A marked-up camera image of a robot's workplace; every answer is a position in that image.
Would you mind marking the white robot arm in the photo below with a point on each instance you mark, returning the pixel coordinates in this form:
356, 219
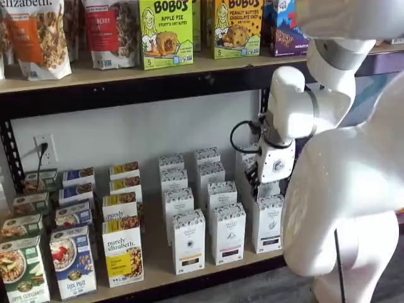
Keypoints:
341, 189

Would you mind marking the thin black stand rod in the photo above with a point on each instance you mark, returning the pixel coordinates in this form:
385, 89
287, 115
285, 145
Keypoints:
340, 268

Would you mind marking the red label granola bag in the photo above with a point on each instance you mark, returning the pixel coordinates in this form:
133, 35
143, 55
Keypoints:
107, 31

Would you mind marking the black metal shelf frame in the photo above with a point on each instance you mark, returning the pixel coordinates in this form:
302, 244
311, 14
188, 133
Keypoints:
126, 98

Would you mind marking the white pasta box orange strip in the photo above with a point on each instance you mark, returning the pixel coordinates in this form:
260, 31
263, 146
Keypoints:
178, 202
173, 180
188, 243
170, 162

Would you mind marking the green Bobo's apple pie box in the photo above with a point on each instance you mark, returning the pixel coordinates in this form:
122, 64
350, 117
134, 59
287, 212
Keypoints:
165, 34
196, 25

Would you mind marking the green apple oatmeal box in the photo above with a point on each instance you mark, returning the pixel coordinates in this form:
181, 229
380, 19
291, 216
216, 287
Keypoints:
44, 181
30, 205
22, 271
22, 225

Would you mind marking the white pasta box pink strip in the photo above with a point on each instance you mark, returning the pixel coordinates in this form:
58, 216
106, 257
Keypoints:
206, 154
222, 194
211, 173
228, 233

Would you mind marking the wooden shelf board with bags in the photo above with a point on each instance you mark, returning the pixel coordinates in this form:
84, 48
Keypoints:
126, 75

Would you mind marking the orange label granola bag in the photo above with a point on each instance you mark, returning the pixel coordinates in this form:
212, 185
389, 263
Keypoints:
34, 41

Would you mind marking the clear granola bag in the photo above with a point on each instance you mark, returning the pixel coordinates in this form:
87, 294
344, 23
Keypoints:
74, 28

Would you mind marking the blue flax oatmeal box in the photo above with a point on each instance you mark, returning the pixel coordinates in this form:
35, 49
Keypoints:
71, 265
74, 216
79, 176
75, 192

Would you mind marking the wooden shelf board with boxes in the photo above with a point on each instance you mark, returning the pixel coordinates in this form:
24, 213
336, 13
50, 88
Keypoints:
158, 277

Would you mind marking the white pasta box green strip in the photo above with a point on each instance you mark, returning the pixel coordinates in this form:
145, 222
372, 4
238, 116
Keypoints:
268, 224
247, 165
244, 151
270, 189

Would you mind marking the yellow purely elizabeth granola box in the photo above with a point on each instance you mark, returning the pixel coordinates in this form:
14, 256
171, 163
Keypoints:
121, 252
124, 170
124, 184
120, 205

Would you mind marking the white granola bag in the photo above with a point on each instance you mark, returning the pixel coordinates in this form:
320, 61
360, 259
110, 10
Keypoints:
4, 47

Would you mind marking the purple background panel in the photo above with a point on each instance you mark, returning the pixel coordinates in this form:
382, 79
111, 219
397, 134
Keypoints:
375, 63

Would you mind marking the white wall outlet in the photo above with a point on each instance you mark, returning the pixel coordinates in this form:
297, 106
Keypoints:
50, 142

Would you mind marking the yellow Bobo's peanut butter box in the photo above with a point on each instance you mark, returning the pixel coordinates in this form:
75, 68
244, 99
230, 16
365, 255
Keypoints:
238, 31

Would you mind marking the blue snack bar box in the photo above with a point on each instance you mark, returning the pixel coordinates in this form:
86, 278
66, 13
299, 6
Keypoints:
282, 31

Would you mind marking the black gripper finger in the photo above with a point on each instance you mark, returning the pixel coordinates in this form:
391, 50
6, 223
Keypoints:
251, 175
256, 189

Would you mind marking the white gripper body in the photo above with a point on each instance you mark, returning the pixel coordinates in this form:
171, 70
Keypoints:
276, 164

